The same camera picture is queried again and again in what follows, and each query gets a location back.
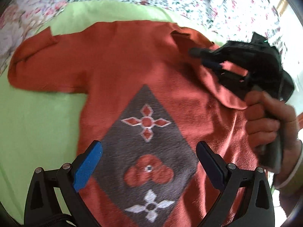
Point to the floral white pink bedsheet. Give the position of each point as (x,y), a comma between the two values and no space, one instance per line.
(229,19)

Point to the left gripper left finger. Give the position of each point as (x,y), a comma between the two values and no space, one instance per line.
(53,197)

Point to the person's right hand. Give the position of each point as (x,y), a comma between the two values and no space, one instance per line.
(266,116)

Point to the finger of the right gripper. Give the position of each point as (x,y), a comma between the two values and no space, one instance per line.
(206,63)
(203,53)

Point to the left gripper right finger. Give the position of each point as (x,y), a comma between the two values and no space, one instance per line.
(256,206)

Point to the orange knit sweater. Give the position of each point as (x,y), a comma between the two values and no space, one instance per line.
(149,103)

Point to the light green blanket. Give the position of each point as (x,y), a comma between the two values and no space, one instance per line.
(42,129)

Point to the right forearm dark sleeve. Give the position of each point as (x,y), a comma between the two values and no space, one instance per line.
(291,189)

